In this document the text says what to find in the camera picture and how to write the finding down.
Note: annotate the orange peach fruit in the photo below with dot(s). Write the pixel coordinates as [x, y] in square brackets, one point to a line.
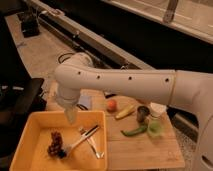
[111, 105]

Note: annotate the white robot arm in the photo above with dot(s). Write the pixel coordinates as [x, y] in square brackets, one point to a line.
[184, 90]

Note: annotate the yellow banana toy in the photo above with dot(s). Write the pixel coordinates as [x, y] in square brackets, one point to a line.
[125, 112]

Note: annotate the black chair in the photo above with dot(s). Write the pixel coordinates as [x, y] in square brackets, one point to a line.
[15, 107]

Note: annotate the metal rail beam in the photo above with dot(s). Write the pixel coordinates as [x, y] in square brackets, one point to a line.
[103, 45]

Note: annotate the white cone gripper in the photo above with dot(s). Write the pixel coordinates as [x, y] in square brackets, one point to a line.
[71, 113]

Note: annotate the black box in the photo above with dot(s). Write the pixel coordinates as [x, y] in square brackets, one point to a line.
[29, 25]

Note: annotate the green chili pepper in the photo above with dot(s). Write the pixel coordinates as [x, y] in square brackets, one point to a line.
[139, 130]

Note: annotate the black bristle brush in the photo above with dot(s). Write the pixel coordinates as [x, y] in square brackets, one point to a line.
[85, 134]

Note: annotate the blue cloth piece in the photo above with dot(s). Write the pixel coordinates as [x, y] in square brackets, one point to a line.
[84, 102]

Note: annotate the dark grape bunch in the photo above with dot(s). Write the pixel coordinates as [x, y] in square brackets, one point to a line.
[55, 148]

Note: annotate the wooden board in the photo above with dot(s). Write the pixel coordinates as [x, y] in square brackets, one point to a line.
[140, 152]

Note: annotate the metal cup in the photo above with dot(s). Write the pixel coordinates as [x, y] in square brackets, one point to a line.
[142, 113]

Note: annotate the green translucent cup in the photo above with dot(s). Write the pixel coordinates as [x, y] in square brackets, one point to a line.
[155, 128]

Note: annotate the yellow plastic tray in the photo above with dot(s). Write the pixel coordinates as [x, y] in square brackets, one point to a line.
[49, 142]

